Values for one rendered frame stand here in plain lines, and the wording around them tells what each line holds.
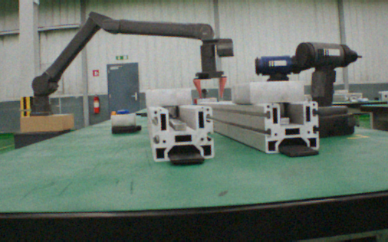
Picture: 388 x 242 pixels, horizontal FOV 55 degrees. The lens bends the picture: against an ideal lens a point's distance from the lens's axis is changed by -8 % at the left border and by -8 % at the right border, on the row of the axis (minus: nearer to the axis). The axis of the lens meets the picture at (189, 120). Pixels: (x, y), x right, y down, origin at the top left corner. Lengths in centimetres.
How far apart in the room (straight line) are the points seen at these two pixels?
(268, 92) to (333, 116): 22
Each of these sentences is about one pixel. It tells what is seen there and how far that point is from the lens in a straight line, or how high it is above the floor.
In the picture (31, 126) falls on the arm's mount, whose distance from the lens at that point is 169.
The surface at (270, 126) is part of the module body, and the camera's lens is 69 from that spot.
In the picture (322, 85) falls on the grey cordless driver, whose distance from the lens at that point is 94.
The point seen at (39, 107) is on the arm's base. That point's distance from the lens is 172.
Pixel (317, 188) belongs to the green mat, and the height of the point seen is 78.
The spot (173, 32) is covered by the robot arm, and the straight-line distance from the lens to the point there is 154.
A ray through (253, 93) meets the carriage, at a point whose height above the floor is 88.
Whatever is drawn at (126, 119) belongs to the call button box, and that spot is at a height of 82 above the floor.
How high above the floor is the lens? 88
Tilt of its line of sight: 3 degrees down
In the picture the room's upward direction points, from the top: 3 degrees counter-clockwise
